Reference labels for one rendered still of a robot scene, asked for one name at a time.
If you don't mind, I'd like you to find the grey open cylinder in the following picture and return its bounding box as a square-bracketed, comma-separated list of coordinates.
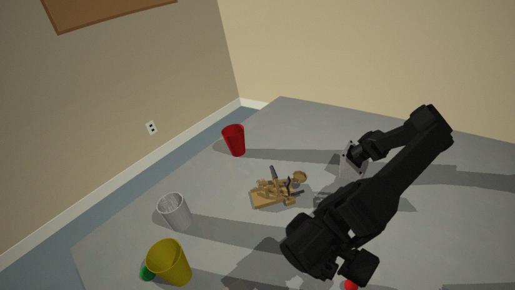
[156, 192, 193, 232]

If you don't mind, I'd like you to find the red plastic cup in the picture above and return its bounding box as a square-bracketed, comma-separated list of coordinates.
[221, 124, 246, 157]

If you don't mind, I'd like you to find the green ball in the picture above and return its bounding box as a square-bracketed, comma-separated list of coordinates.
[140, 266, 156, 281]

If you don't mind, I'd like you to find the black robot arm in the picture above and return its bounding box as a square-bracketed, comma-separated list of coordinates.
[279, 104, 454, 281]

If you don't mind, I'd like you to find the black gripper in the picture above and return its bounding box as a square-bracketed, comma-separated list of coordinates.
[286, 212, 380, 288]

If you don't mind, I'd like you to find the red ball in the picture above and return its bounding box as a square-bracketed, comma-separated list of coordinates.
[344, 279, 358, 290]

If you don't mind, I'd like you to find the olive-yellow open cup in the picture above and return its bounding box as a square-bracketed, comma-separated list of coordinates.
[145, 237, 193, 287]

